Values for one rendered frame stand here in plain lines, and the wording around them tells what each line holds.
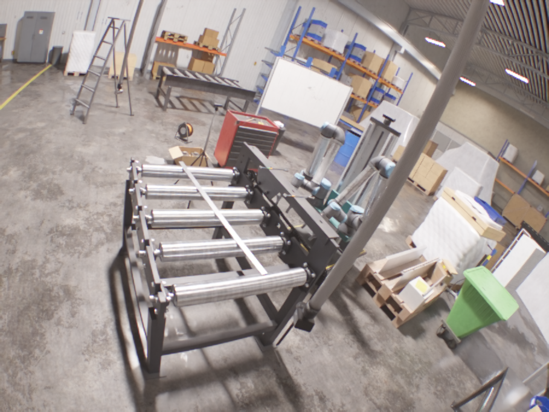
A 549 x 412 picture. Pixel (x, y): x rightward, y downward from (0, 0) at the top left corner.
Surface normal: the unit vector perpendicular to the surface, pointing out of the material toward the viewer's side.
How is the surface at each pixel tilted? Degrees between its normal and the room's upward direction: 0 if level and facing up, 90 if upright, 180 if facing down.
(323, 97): 90
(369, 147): 90
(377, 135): 90
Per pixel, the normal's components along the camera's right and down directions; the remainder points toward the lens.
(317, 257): -0.81, 0.00
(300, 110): 0.09, 0.54
